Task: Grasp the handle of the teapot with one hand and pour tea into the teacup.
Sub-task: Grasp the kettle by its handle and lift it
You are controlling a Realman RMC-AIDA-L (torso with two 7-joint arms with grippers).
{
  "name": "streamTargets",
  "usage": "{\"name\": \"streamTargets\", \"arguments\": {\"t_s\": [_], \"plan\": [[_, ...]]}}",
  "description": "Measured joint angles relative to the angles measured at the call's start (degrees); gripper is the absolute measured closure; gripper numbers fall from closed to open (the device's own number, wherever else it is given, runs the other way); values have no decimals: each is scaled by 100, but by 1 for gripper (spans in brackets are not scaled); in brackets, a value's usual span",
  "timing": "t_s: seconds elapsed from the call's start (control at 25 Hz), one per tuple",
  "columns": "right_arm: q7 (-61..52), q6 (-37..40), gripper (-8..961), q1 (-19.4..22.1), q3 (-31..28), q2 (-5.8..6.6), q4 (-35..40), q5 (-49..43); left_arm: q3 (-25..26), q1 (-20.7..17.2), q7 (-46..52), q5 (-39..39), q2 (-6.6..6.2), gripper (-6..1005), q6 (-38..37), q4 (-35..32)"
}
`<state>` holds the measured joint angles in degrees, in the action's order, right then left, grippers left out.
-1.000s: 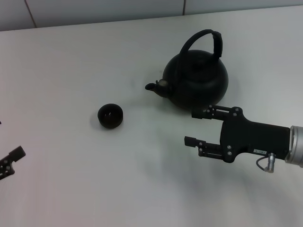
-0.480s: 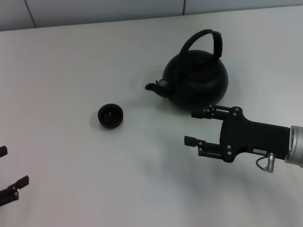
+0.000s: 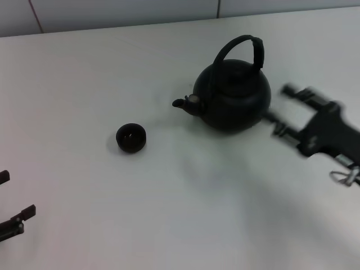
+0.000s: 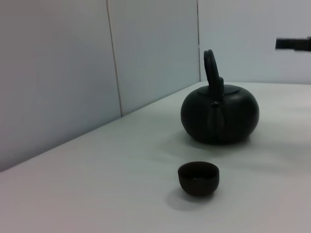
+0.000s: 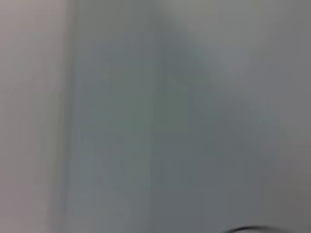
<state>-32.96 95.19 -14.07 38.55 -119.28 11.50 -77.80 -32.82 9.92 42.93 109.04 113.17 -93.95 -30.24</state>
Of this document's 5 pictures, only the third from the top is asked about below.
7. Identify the silver right gripper cable connector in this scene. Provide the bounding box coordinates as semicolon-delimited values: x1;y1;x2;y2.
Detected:
330;154;360;187

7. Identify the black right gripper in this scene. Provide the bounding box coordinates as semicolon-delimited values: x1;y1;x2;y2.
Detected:
261;83;360;169

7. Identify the dark brown teacup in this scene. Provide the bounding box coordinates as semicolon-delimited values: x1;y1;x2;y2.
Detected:
115;123;147;154

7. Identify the black round teapot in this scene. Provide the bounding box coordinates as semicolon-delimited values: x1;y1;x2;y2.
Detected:
172;34;272;135

